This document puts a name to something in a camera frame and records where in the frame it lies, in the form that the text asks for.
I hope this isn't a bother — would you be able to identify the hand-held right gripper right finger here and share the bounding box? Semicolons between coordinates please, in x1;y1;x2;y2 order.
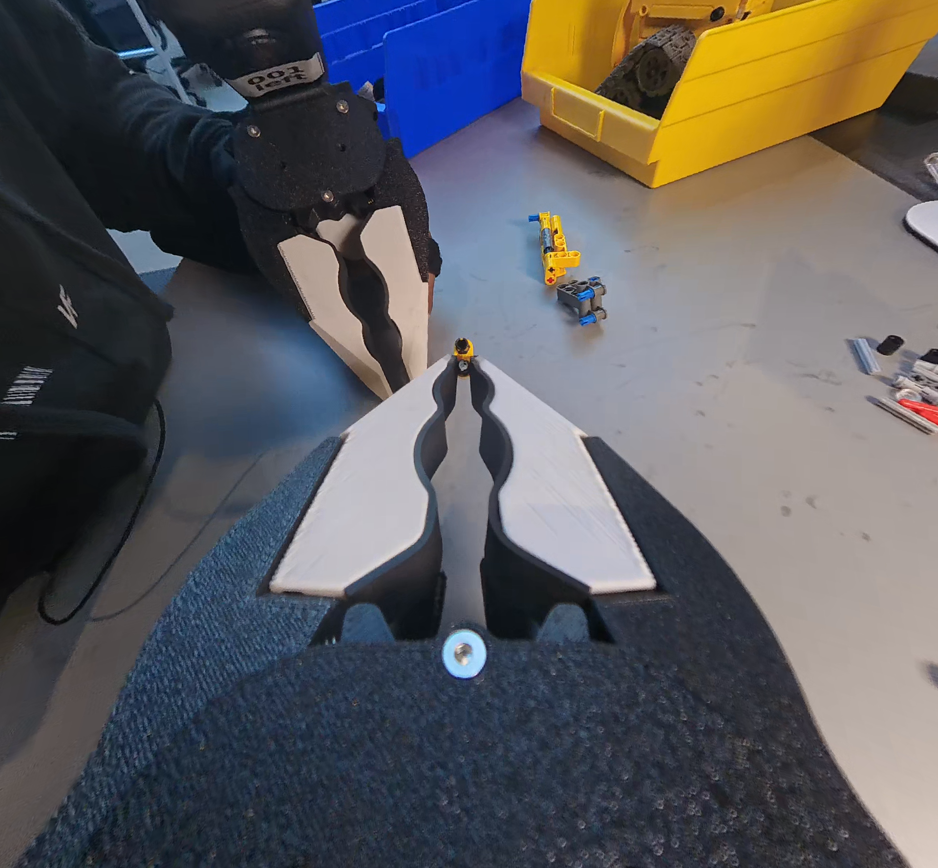
469;357;658;596

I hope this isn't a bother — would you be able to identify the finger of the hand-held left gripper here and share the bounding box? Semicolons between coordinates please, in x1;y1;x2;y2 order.
277;232;398;401
358;204;433;379

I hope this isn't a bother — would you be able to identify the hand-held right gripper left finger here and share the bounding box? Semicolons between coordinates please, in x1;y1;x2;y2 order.
269;357;459;598

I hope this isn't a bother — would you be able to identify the yellow beam assembly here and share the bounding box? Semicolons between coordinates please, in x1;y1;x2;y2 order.
529;212;583;287

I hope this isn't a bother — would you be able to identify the grey angled beam assembly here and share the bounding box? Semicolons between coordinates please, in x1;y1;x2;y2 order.
555;276;609;326

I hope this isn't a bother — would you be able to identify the pile of red black parts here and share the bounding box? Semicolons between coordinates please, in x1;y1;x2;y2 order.
852;335;938;436

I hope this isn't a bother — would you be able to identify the person's left forearm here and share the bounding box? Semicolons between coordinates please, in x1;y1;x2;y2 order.
0;0;257;275

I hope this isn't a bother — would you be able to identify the blue plastic bin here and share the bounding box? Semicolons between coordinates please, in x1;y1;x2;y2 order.
314;0;564;159

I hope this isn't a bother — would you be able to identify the person's torso black hoodie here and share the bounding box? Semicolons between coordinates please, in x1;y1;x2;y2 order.
0;172;173;612

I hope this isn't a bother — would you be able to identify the yellow tracked toy vehicle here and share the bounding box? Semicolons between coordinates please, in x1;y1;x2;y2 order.
595;0;906;117

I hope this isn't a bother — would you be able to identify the yellow parts bin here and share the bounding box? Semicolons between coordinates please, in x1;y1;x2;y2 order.
522;0;938;189

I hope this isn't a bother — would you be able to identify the thin grey cable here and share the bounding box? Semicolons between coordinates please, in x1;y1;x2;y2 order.
38;399;167;625

